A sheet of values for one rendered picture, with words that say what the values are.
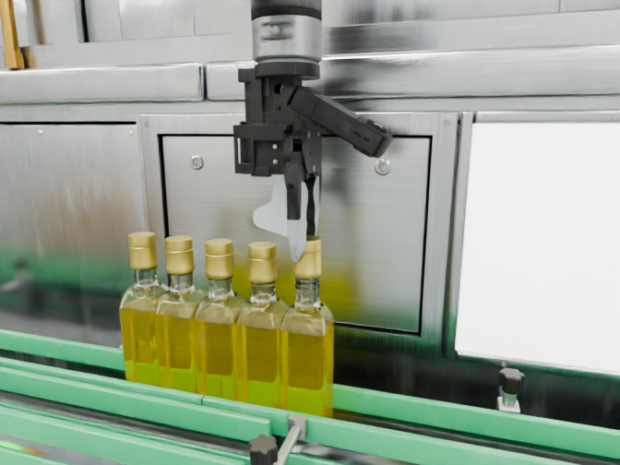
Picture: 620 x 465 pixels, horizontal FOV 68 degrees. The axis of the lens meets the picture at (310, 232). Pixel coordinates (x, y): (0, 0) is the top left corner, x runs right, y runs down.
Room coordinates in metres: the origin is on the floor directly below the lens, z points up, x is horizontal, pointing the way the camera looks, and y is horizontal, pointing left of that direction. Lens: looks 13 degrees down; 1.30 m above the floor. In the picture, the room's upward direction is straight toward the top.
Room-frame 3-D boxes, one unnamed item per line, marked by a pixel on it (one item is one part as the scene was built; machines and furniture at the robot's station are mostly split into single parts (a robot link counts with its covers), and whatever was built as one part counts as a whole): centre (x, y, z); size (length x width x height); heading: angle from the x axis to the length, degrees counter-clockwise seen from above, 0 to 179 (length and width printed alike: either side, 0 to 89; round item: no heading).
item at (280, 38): (0.52, 0.03, 1.38); 0.08 x 0.08 x 0.05
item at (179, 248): (0.57, 0.17, 1.14); 0.04 x 0.04 x 0.04
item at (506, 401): (0.52, -0.25, 0.94); 0.07 x 0.04 x 0.13; 163
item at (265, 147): (0.53, 0.03, 1.30); 0.09 x 0.08 x 0.12; 74
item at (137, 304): (0.59, 0.22, 0.99); 0.06 x 0.06 x 0.21; 73
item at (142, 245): (0.59, 0.22, 1.14); 0.04 x 0.04 x 0.04
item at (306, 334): (0.52, 0.00, 0.99); 0.06 x 0.06 x 0.21; 74
